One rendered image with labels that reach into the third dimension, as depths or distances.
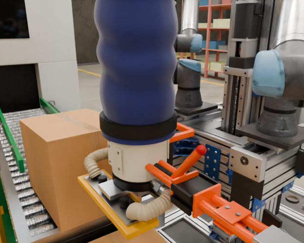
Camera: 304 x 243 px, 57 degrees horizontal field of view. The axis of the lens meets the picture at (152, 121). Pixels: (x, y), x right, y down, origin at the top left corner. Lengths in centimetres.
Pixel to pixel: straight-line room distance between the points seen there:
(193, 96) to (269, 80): 98
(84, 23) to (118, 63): 1037
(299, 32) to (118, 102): 42
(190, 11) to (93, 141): 71
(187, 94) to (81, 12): 975
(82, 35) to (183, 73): 970
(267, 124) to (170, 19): 61
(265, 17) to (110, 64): 83
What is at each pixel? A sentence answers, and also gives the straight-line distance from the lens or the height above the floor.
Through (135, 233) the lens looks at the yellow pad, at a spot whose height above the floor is 94.
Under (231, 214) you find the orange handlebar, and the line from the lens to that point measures 62.
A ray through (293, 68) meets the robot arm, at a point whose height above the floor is 137.
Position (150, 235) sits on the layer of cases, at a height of 54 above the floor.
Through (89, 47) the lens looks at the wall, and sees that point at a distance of 1114.
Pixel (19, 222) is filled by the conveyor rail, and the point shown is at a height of 60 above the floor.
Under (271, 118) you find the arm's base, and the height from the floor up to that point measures 110.
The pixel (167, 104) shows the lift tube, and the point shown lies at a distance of 74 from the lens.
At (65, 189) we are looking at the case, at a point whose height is 80.
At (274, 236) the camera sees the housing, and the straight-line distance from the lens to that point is 59.
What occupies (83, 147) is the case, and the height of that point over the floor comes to 95.
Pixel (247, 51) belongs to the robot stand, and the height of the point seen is 132.
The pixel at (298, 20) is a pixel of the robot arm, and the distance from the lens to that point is 61.
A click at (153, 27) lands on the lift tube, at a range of 68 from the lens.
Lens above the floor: 143
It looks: 19 degrees down
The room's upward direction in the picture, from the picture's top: straight up
